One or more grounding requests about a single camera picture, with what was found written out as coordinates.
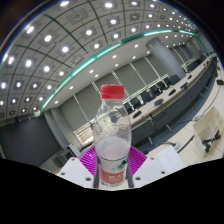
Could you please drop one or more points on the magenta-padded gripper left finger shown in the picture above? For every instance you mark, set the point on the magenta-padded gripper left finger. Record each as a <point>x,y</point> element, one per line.
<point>75,170</point>

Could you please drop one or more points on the group of ceiling lights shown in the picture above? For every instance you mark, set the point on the group of ceiling lights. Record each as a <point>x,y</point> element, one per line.
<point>50,50</point>

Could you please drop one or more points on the black marker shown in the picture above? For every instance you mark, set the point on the black marker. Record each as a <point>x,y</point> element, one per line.
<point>211,140</point>

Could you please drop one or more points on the group of black office chairs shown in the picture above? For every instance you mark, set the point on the group of black office chairs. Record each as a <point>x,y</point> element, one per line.
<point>156,90</point>

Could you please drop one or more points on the clear red-capped water bottle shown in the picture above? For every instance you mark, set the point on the clear red-capped water bottle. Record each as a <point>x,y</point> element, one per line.
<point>111,133</point>

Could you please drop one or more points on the long curved conference desk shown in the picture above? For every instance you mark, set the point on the long curved conference desk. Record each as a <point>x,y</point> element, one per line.
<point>173,103</point>

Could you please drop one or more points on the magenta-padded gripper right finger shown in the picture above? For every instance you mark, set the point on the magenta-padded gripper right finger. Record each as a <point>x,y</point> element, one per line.
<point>148,168</point>

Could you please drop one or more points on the white printed paper sheet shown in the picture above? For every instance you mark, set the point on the white printed paper sheet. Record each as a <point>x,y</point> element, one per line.
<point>170,158</point>

